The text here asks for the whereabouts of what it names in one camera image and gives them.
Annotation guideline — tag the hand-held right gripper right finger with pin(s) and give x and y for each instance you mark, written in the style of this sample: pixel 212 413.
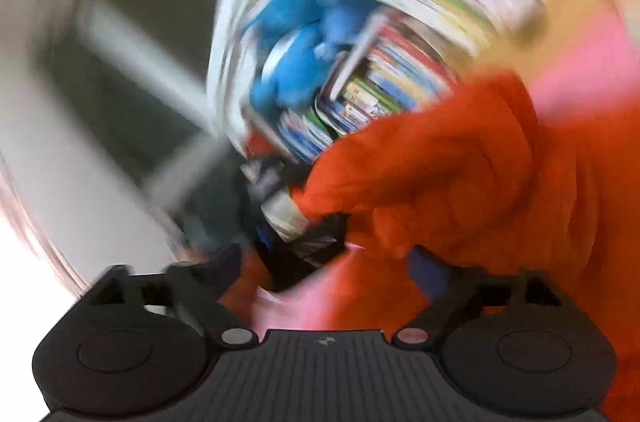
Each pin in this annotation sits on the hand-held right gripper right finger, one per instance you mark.
pixel 425 274

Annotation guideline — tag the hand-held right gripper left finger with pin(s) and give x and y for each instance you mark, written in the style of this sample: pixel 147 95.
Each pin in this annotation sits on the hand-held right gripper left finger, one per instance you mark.
pixel 227 264

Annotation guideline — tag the orange puffer jacket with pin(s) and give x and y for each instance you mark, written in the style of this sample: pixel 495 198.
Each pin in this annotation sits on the orange puffer jacket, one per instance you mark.
pixel 450 177

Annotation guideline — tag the blue white plush toy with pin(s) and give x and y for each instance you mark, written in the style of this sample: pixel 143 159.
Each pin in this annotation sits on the blue white plush toy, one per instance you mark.
pixel 300 52

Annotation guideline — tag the pink rabbit-print blanket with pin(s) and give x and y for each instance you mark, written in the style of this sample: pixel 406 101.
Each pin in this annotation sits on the pink rabbit-print blanket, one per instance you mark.
pixel 590 62

